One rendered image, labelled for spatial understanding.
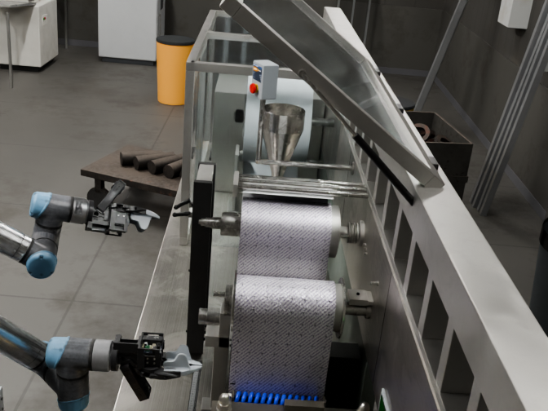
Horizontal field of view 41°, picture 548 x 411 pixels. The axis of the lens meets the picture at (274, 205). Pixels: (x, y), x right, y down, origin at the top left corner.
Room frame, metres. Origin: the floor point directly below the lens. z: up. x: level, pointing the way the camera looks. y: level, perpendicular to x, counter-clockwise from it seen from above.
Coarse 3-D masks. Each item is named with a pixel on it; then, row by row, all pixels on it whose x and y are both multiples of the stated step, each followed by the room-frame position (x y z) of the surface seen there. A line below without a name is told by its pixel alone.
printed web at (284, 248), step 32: (256, 224) 1.71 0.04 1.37; (288, 224) 1.71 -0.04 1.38; (320, 224) 1.72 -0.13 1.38; (256, 256) 1.70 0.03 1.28; (288, 256) 1.71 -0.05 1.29; (320, 256) 1.71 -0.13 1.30; (256, 288) 1.50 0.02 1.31; (288, 288) 1.50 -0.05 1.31; (320, 288) 1.51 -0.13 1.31; (256, 320) 1.46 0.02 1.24; (288, 320) 1.47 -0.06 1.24; (320, 320) 1.47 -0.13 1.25
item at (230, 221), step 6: (222, 216) 1.75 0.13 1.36; (228, 216) 1.76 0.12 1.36; (234, 216) 1.76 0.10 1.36; (240, 216) 1.76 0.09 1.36; (222, 222) 1.74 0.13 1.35; (228, 222) 1.74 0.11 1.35; (234, 222) 1.75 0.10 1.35; (240, 222) 1.75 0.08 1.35; (222, 228) 1.74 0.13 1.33; (228, 228) 1.74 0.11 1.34; (234, 228) 1.74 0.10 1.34; (240, 228) 1.74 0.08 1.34; (222, 234) 1.75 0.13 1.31; (228, 234) 1.75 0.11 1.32; (234, 234) 1.75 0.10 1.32
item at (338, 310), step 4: (336, 284) 1.55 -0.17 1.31; (340, 284) 1.55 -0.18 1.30; (336, 288) 1.53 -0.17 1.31; (340, 288) 1.53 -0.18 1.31; (232, 292) 1.49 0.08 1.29; (336, 292) 1.51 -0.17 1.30; (340, 292) 1.52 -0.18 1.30; (232, 296) 1.48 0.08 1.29; (336, 296) 1.50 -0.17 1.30; (340, 296) 1.50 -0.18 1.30; (232, 300) 1.47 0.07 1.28; (336, 300) 1.50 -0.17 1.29; (340, 300) 1.50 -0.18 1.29; (336, 304) 1.49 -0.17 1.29; (340, 304) 1.49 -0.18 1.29; (336, 308) 1.48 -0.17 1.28; (340, 308) 1.48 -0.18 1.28; (336, 312) 1.48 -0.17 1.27; (340, 312) 1.48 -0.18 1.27; (336, 316) 1.48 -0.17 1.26; (340, 316) 1.48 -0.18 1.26; (336, 320) 1.48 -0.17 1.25; (340, 320) 1.48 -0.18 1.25; (336, 324) 1.48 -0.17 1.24; (340, 324) 1.48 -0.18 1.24; (336, 328) 1.48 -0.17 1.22
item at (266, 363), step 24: (240, 336) 1.46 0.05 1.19; (264, 336) 1.46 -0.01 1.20; (288, 336) 1.47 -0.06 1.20; (312, 336) 1.47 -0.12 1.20; (240, 360) 1.46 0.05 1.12; (264, 360) 1.46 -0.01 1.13; (288, 360) 1.47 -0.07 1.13; (312, 360) 1.47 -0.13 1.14; (240, 384) 1.46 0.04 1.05; (264, 384) 1.46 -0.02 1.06; (288, 384) 1.47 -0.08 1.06; (312, 384) 1.47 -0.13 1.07
